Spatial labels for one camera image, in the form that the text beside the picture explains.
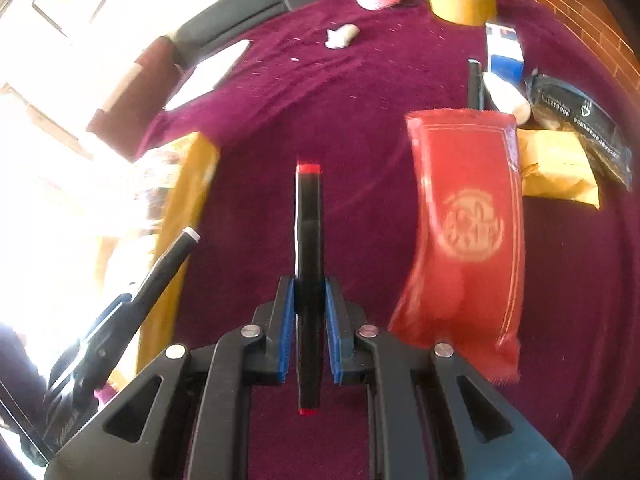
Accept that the black marker red cap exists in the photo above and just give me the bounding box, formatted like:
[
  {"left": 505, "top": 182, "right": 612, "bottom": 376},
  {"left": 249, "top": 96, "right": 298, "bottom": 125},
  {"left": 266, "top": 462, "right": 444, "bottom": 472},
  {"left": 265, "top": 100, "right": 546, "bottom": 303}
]
[{"left": 294, "top": 162, "right": 326, "bottom": 415}]

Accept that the maroon velvet bedspread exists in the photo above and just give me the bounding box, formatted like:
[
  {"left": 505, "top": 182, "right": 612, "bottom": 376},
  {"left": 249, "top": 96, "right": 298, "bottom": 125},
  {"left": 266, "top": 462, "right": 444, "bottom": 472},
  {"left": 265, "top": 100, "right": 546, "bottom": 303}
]
[{"left": 143, "top": 0, "right": 639, "bottom": 477}]

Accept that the yellow edged cardboard tray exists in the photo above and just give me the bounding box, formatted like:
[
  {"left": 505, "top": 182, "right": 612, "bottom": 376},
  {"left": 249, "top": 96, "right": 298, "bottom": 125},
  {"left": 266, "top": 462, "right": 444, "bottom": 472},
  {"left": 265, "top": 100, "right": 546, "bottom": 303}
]
[{"left": 101, "top": 132, "right": 220, "bottom": 391}]

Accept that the brown wooden cabinet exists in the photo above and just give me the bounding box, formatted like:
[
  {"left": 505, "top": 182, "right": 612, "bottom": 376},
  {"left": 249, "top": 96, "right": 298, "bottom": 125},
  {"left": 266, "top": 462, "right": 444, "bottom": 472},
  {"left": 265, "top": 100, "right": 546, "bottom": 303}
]
[{"left": 534, "top": 0, "right": 639, "bottom": 103}]

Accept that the white pill bottle red label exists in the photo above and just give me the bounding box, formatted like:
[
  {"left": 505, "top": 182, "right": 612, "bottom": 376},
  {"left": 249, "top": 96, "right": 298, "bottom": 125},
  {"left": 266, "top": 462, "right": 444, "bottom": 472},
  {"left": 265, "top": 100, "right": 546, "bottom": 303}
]
[{"left": 482, "top": 72, "right": 532, "bottom": 126}]

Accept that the black pen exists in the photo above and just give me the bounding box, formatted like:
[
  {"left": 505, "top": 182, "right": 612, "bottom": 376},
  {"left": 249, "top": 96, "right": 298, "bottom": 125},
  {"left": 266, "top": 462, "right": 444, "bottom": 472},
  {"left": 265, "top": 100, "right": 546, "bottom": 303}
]
[{"left": 131, "top": 226, "right": 201, "bottom": 318}]

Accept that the yellow snack packet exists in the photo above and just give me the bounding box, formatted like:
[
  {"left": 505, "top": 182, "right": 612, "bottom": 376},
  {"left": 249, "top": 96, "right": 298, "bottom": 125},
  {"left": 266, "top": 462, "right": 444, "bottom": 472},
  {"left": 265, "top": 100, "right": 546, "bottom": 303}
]
[{"left": 518, "top": 129, "right": 600, "bottom": 210}]

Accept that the red foil snack bag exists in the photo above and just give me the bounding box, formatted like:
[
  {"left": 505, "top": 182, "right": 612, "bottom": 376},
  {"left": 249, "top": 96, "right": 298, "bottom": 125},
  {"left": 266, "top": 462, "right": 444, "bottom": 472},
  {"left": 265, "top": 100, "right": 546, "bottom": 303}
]
[{"left": 388, "top": 108, "right": 525, "bottom": 385}]

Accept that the black grain bag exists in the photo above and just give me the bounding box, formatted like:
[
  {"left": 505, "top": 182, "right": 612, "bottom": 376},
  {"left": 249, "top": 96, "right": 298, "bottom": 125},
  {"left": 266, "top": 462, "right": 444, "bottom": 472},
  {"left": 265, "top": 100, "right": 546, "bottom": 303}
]
[{"left": 524, "top": 70, "right": 634, "bottom": 192}]

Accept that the black long stick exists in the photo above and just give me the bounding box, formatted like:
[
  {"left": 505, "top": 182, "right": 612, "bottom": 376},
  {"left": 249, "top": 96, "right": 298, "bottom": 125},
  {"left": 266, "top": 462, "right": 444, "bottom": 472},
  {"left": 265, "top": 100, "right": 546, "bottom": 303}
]
[{"left": 466, "top": 58, "right": 485, "bottom": 110}]

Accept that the white notepad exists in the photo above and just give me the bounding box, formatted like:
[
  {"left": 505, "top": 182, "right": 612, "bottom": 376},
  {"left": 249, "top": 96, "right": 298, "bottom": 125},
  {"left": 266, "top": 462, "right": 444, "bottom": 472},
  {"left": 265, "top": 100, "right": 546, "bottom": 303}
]
[{"left": 164, "top": 39, "right": 252, "bottom": 112}]

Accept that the blue white small box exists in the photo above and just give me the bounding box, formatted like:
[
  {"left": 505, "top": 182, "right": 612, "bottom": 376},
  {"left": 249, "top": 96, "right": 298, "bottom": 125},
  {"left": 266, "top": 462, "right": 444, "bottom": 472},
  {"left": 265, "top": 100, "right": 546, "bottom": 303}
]
[{"left": 485, "top": 23, "right": 524, "bottom": 86}]

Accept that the small white crumpled tissue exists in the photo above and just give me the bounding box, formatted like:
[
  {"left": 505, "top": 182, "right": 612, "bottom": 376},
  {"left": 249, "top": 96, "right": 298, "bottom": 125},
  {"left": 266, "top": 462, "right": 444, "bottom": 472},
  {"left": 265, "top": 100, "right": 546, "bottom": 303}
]
[{"left": 324, "top": 24, "right": 360, "bottom": 50}]

